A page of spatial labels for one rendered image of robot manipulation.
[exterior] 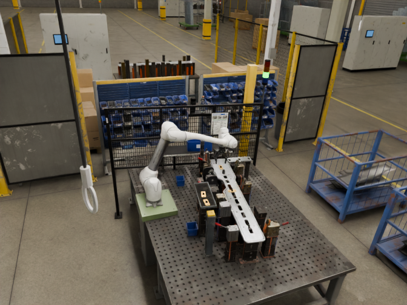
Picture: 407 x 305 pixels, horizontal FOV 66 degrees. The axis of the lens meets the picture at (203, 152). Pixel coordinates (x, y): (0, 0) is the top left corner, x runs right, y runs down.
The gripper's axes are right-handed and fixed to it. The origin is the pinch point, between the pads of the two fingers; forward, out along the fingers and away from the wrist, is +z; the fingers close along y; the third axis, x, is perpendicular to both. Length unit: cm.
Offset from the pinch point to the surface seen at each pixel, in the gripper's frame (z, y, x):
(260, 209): 4, 17, -82
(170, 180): 38, -54, 26
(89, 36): -33, -204, 631
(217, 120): -27, 7, 54
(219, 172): 7.3, -3.5, -10.2
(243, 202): 7, 6, -67
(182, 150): 5, -38, 39
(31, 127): 13, -233, 140
